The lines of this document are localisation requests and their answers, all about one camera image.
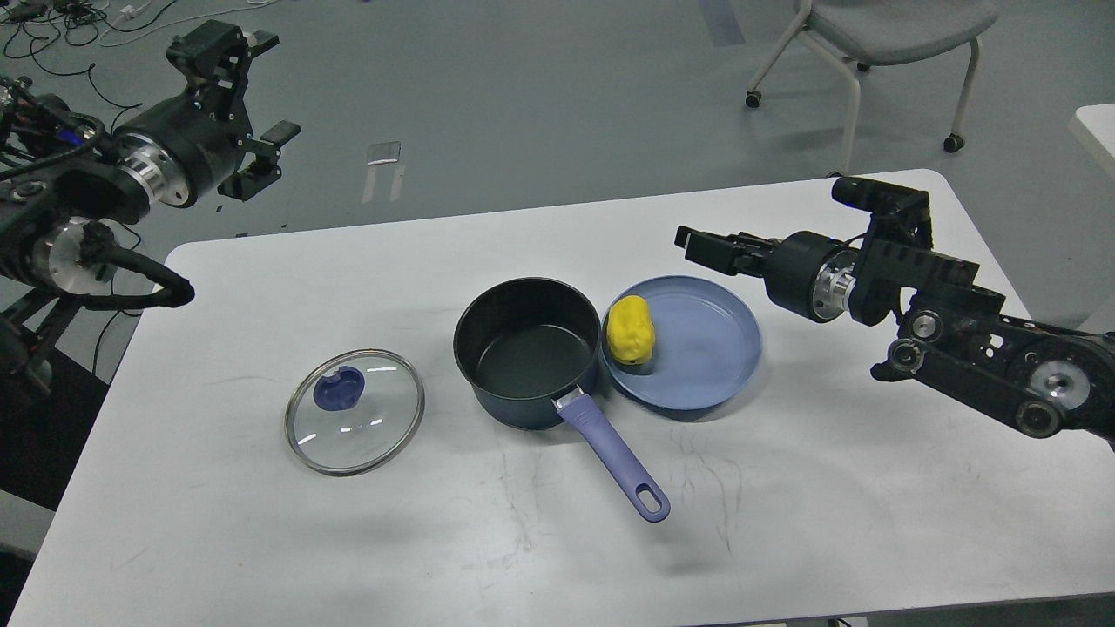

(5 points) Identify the black floor cable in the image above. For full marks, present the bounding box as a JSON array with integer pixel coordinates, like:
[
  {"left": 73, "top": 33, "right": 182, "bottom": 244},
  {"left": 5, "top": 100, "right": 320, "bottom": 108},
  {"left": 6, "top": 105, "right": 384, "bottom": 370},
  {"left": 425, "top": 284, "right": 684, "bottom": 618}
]
[{"left": 0, "top": 0, "right": 180, "bottom": 377}]

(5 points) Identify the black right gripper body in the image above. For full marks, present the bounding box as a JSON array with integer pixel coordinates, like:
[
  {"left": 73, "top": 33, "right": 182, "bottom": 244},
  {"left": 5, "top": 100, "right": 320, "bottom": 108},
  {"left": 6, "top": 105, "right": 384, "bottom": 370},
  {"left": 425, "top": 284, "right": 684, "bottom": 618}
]
[{"left": 736, "top": 231, "right": 859, "bottom": 324}]

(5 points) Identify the glass lid purple knob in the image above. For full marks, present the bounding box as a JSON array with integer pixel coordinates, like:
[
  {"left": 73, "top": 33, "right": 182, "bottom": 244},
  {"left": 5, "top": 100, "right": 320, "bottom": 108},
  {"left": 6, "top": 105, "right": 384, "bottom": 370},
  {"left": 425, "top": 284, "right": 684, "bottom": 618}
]
[{"left": 284, "top": 348, "right": 425, "bottom": 478}]

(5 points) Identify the grey chair on casters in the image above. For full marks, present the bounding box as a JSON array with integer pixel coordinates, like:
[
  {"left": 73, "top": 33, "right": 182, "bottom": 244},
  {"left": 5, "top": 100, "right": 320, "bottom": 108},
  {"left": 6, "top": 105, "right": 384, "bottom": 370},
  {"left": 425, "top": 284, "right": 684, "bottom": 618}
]
[{"left": 745, "top": 1, "right": 999, "bottom": 168}]

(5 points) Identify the dark blue pot purple handle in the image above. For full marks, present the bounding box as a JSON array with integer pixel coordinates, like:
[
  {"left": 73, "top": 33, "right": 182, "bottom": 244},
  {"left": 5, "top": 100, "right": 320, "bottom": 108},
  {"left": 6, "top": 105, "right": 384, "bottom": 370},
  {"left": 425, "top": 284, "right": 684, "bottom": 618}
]
[{"left": 450, "top": 277, "right": 672, "bottom": 523}]

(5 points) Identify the black box at left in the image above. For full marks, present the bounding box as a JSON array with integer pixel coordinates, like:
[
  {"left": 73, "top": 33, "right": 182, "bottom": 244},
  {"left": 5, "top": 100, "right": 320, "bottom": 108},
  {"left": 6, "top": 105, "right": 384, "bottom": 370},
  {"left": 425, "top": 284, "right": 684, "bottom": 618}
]
[{"left": 1, "top": 353, "right": 108, "bottom": 511}]

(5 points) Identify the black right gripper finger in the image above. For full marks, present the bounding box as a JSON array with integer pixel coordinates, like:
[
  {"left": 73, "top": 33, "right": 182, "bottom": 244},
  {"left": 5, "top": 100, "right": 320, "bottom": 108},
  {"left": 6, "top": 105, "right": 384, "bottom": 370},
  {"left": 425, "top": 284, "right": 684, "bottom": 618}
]
[
  {"left": 673, "top": 233, "right": 763, "bottom": 278},
  {"left": 678, "top": 226, "right": 776, "bottom": 258}
]

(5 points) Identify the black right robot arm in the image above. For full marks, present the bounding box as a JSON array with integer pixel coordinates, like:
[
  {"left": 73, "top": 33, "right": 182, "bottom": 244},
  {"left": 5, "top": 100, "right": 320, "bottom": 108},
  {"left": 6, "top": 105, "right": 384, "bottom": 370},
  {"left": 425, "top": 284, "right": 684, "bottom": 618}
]
[{"left": 673, "top": 176, "right": 1114, "bottom": 442}]

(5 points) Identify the white floor cable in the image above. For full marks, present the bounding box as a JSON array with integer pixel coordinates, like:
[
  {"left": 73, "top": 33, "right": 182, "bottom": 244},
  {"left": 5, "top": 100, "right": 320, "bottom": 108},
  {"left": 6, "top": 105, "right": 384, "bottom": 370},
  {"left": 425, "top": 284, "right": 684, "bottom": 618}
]
[{"left": 98, "top": 0, "right": 284, "bottom": 48}]

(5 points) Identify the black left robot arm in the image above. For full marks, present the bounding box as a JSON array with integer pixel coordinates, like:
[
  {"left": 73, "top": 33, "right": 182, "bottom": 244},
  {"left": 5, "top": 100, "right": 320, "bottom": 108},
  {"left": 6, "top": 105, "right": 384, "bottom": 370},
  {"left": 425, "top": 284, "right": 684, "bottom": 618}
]
[{"left": 1, "top": 20, "right": 300, "bottom": 398}]

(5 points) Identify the yellow potato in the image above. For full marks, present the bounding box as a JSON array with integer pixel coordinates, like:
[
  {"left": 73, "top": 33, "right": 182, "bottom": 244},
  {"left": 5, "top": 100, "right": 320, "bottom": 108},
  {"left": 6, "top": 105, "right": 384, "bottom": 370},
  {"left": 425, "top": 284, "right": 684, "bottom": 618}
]
[{"left": 605, "top": 295, "right": 657, "bottom": 366}]

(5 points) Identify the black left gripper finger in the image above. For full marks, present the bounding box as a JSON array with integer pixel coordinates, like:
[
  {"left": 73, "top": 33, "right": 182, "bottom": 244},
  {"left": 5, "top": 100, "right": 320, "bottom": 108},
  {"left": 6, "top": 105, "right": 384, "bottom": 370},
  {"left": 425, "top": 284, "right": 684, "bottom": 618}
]
[
  {"left": 166, "top": 20, "right": 280, "bottom": 118},
  {"left": 219, "top": 120, "right": 301, "bottom": 201}
]

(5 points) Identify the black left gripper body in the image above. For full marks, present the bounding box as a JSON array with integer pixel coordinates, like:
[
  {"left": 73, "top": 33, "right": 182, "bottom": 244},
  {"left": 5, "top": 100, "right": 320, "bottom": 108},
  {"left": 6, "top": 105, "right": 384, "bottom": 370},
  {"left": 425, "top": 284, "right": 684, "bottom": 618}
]
[{"left": 114, "top": 91, "right": 252, "bottom": 208}]

